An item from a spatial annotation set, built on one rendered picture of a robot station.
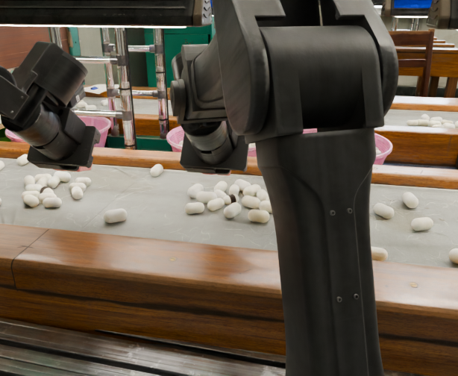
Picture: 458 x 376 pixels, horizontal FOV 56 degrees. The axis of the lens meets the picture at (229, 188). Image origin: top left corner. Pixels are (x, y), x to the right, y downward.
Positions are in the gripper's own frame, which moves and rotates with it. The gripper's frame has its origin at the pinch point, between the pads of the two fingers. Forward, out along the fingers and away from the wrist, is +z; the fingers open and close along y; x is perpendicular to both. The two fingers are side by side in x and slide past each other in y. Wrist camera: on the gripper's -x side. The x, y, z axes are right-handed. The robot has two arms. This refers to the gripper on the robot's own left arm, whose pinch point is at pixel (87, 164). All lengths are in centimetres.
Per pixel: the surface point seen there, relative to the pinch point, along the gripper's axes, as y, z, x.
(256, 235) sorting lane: -30.3, 1.2, 9.1
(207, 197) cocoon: -20.2, 7.0, 2.0
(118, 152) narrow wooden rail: 4.6, 19.8, -10.1
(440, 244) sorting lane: -58, 3, 7
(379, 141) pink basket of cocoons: -54, 37, -25
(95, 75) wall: 129, 206, -142
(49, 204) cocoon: 6.7, 2.2, 7.1
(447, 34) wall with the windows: -182, 385, -321
